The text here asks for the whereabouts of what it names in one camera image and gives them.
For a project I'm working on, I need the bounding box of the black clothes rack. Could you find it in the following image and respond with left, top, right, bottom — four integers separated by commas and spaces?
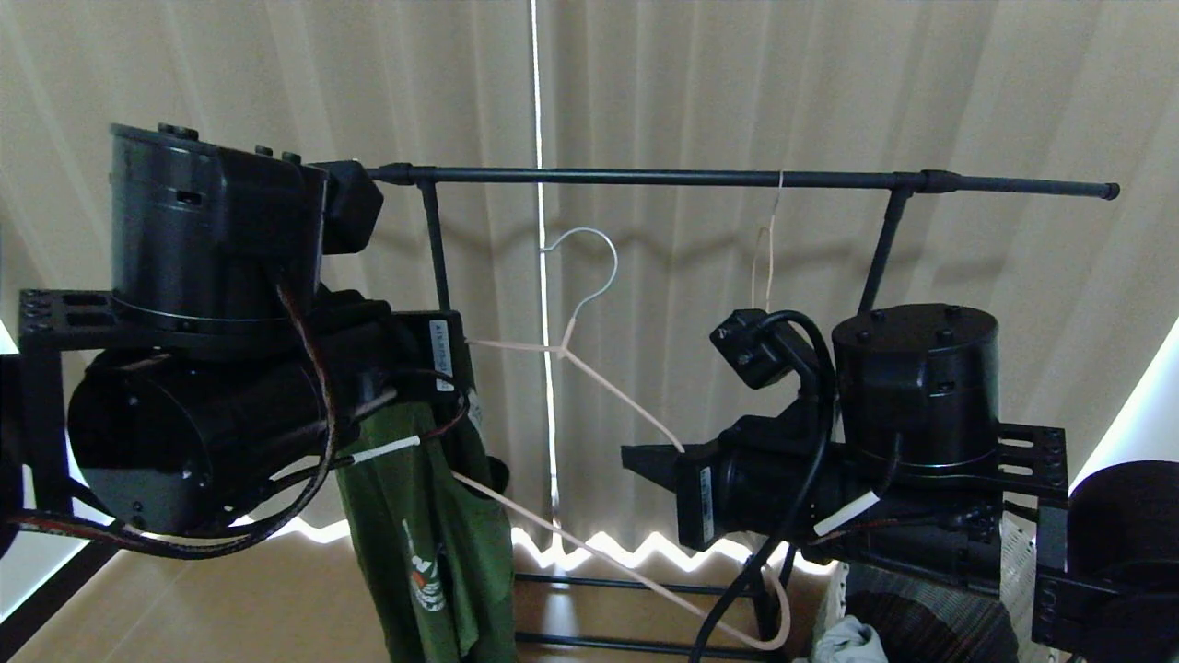
367, 163, 1122, 661

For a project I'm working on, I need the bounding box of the pink clothes hanger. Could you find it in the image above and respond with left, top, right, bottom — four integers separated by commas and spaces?
449, 227, 794, 653
750, 170, 786, 316

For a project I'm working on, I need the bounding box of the pale grey garment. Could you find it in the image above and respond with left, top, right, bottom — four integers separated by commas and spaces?
809, 614, 891, 663

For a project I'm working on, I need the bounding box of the white laundry basket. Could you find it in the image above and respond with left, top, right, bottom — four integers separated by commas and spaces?
811, 516, 1060, 663

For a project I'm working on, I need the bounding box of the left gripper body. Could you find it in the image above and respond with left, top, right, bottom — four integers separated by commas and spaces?
67, 293, 468, 541

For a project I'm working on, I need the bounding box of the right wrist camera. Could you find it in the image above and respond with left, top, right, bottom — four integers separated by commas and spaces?
709, 308, 835, 434

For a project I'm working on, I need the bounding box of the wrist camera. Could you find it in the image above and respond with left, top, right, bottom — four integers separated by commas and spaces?
311, 160, 386, 257
709, 308, 835, 434

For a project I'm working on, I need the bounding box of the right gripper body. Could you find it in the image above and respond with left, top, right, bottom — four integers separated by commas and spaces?
675, 413, 1005, 574

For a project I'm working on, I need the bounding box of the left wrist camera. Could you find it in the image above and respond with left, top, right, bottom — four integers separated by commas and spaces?
311, 160, 386, 257

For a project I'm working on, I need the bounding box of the green long-sleeved shirt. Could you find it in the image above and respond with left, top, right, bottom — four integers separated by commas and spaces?
335, 368, 519, 663

